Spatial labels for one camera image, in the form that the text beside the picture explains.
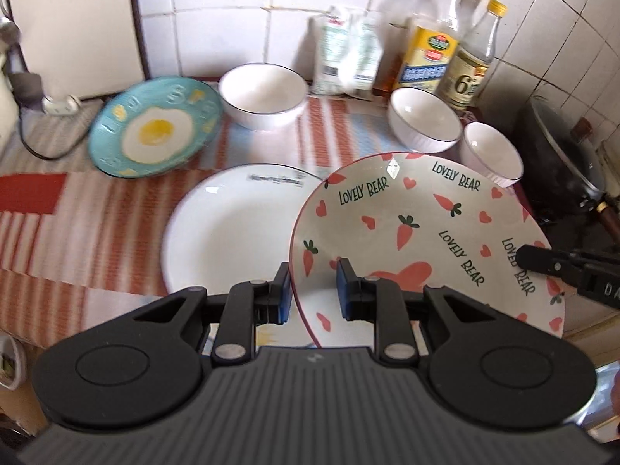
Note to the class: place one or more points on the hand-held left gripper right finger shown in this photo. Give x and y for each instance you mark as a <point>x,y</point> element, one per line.
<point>345,291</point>

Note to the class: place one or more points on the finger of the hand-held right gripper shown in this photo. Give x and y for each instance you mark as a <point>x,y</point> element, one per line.
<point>540,259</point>

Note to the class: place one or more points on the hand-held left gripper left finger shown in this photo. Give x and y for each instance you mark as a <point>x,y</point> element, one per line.
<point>283,296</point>

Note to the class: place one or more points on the carrot and heart printed plate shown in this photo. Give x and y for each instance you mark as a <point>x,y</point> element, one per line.
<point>411,213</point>

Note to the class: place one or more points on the medium white bowl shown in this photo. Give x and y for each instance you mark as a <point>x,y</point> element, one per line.
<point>422,112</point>

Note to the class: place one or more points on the large white bowl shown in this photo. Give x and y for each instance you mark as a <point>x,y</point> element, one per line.
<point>264,88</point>

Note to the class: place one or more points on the black stove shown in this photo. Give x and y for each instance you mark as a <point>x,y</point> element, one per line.
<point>571,233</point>

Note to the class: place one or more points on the white plate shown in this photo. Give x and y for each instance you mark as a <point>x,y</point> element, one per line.
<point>232,232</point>

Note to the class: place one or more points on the dark metal wok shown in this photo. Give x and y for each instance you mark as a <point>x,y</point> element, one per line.
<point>533,164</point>

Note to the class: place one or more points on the glass wok lid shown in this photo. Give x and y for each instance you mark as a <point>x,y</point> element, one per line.
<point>576,167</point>

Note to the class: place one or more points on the small white bowl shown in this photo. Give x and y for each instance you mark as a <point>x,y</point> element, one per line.
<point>489,151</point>

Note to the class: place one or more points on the clear vinegar bottle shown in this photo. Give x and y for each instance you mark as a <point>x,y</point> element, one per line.
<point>466,82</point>

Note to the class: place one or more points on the striped table mat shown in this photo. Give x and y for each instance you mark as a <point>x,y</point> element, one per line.
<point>97,232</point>

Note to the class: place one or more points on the blue fried egg plate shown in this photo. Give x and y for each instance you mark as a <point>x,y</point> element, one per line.
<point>155,131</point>

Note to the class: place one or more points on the yellow label cooking wine bottle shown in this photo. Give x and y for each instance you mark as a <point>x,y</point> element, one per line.
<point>428,58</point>

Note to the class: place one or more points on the white plastic packet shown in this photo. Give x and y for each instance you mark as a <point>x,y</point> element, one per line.
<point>339,53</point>

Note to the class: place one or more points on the white dish with greens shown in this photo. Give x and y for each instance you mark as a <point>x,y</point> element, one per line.
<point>10,363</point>

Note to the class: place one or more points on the empty clear plastic bottle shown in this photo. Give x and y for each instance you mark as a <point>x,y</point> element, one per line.
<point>404,0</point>

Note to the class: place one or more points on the white power plug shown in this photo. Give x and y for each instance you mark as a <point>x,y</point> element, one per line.
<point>62,105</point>

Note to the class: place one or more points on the grey adapter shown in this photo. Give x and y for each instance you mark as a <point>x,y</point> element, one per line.
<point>26,86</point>

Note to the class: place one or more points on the large white appliance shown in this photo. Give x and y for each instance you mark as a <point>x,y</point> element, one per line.
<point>72,24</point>

